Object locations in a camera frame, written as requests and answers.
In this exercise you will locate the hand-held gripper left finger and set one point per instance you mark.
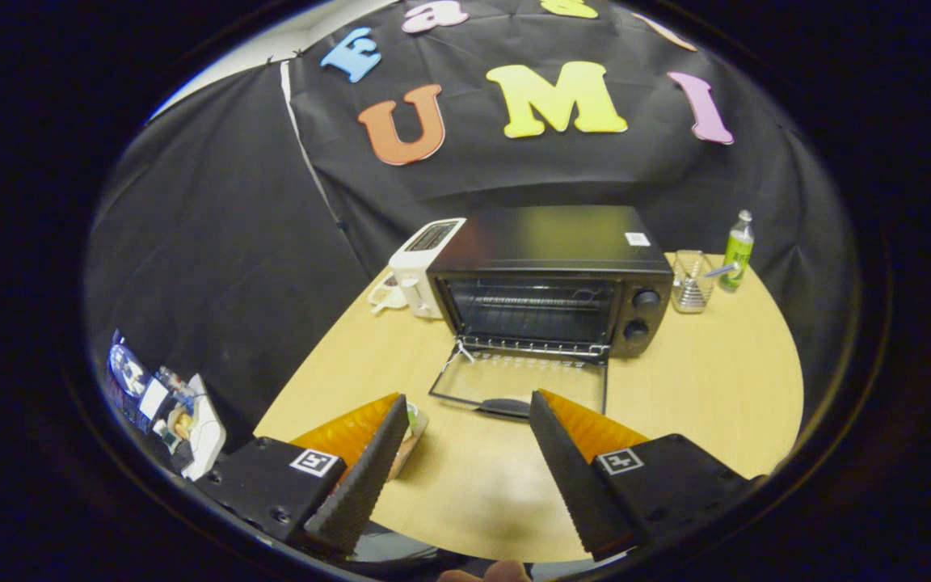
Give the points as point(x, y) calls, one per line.
point(360, 481)

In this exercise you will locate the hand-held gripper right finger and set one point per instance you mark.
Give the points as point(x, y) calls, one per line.
point(575, 477)

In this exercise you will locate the white bread lettuce sandwich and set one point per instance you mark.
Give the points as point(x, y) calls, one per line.
point(415, 427)

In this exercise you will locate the black toaster oven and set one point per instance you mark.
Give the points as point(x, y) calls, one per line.
point(546, 242)

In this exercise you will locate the white pop-up toaster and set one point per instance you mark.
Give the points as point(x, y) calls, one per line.
point(425, 259)

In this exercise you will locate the white plastic device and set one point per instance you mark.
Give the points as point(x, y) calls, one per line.
point(205, 432)

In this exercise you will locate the colourful packaged items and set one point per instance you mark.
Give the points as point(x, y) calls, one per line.
point(142, 388)

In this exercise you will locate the blue and white pen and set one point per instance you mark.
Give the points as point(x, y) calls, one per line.
point(722, 269)

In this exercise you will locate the green label drink bottle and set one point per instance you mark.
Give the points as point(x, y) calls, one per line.
point(737, 255)

